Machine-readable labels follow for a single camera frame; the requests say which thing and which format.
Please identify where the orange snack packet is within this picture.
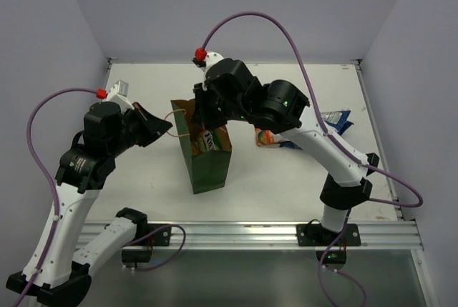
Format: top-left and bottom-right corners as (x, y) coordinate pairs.
(255, 127), (288, 147)

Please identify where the green paper bag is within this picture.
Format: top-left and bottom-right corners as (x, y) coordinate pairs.
(169, 99), (233, 195)

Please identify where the blue snack packet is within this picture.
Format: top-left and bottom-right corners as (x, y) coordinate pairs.
(278, 120), (355, 150)
(321, 110), (354, 135)

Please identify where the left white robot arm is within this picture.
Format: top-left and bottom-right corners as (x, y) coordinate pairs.
(6, 102), (172, 306)

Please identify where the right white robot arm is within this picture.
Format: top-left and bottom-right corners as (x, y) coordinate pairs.
(192, 52), (379, 233)

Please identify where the green white snack bar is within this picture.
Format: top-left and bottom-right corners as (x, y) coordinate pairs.
(197, 130), (221, 153)

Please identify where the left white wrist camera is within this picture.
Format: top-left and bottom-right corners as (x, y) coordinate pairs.
(96, 80), (134, 113)

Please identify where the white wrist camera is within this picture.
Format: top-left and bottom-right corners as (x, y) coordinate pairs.
(96, 80), (134, 113)
(193, 47), (224, 92)

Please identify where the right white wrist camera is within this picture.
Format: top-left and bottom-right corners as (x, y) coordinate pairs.
(193, 47), (224, 92)

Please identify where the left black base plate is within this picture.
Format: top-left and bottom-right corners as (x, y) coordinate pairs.
(121, 222), (171, 266)

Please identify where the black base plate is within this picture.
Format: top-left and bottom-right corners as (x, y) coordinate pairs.
(121, 222), (171, 266)
(296, 219), (362, 270)

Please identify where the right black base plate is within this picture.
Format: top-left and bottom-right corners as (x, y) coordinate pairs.
(296, 219), (362, 270)

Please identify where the aluminium mounting rail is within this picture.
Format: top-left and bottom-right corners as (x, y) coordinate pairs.
(77, 220), (423, 250)

